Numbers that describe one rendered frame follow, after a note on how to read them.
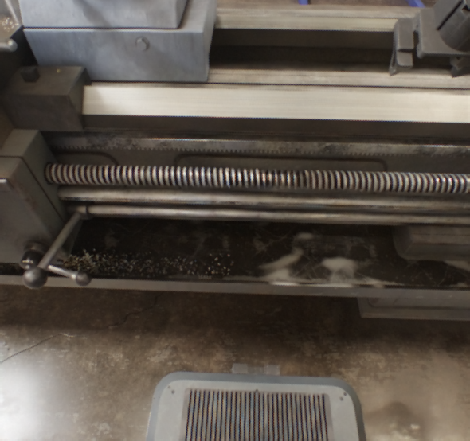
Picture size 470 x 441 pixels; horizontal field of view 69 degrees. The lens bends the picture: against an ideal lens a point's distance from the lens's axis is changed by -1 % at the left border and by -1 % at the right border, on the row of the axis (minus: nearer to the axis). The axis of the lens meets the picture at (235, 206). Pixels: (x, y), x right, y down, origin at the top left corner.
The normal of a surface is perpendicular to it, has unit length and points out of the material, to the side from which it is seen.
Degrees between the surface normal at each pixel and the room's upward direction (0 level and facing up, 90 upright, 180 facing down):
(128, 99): 36
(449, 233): 0
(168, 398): 0
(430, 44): 30
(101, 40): 90
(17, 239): 90
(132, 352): 0
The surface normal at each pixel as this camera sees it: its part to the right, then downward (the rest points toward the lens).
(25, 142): 0.00, -0.63
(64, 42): -0.04, 0.77
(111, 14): -0.04, 0.38
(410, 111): -0.02, -0.06
